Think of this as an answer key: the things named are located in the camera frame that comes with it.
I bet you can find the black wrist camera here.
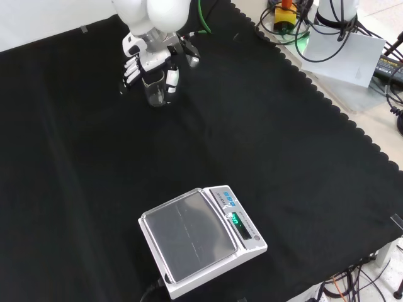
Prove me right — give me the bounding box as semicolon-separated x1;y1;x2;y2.
179;35;202;69

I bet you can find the white table leg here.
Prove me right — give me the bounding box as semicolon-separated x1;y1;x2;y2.
375;238;395;269

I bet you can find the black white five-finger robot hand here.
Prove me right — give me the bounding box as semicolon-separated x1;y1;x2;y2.
120;32;181;105

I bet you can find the green cable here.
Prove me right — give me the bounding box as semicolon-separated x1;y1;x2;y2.
197;0;212;34

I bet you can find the black coiled cable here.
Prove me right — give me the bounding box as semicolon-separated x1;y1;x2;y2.
384;82;403;137

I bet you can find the black bench cloth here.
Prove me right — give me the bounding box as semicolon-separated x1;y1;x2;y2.
0;0;403;302

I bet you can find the black power adapter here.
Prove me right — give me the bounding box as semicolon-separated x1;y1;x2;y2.
372;54;403;84

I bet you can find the black balance power cable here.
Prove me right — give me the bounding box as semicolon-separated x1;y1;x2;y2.
139;276;167;302

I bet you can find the white electronic balance steel pan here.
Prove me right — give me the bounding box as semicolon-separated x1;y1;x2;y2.
137;184;269;300

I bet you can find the clear glass beaker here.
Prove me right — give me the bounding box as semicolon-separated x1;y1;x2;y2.
141;70;168;108

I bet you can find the black looped cable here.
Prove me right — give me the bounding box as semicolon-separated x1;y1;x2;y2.
254;0;315;45

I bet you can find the orange cable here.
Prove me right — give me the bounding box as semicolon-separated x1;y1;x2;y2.
331;276;344;299

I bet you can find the black floor cable bundle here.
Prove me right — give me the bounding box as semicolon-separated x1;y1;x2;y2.
317;256;403;302

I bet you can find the yellow stop button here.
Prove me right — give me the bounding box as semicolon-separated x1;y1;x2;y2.
273;0;298;34

